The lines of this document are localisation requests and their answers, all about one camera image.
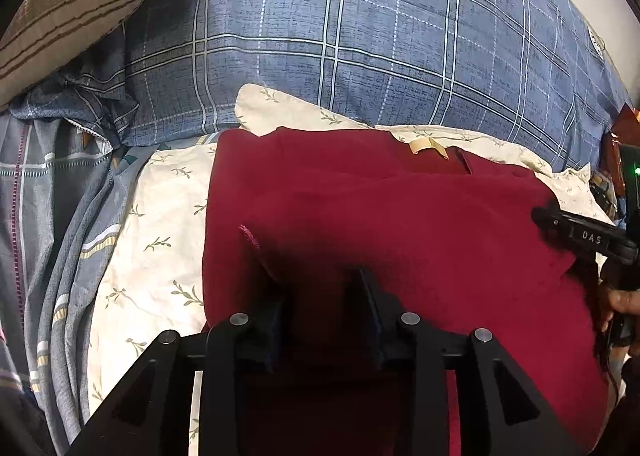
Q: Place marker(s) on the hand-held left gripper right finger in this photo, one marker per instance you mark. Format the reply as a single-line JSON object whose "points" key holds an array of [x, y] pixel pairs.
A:
{"points": [[371, 323]]}

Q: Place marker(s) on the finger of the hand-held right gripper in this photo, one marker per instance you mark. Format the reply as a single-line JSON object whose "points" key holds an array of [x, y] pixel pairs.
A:
{"points": [[580, 235]]}

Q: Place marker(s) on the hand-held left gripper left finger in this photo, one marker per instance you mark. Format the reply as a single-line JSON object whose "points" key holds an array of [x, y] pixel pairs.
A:
{"points": [[270, 326]]}

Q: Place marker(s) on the dark red garment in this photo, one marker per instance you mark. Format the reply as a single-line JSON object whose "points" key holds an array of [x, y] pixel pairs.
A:
{"points": [[400, 236]]}

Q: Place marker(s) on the person's right hand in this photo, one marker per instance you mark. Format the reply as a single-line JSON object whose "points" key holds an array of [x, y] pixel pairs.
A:
{"points": [[620, 303]]}

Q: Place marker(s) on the cream leaf-print cloth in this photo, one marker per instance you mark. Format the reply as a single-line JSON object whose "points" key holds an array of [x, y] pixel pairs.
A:
{"points": [[150, 246]]}

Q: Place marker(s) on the grey striped blanket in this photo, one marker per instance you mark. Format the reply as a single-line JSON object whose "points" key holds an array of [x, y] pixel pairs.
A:
{"points": [[50, 236]]}

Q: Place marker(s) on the blue plaid pillow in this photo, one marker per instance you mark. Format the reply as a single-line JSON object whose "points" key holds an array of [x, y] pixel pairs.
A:
{"points": [[350, 36]]}

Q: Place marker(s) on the brown striped pillow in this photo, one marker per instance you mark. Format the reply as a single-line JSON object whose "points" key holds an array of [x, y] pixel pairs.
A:
{"points": [[70, 6]]}

